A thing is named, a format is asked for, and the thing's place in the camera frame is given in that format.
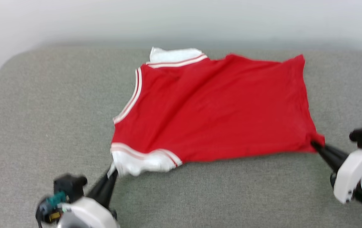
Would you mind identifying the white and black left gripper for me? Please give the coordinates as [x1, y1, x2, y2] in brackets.
[35, 171, 120, 228]

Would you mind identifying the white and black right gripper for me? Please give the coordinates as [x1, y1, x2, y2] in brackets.
[311, 141, 362, 204]

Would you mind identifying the red and white jersey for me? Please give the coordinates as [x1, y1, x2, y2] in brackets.
[110, 47, 326, 177]

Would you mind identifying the teal camera cable connector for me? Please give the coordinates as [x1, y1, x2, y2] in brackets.
[46, 192, 66, 206]

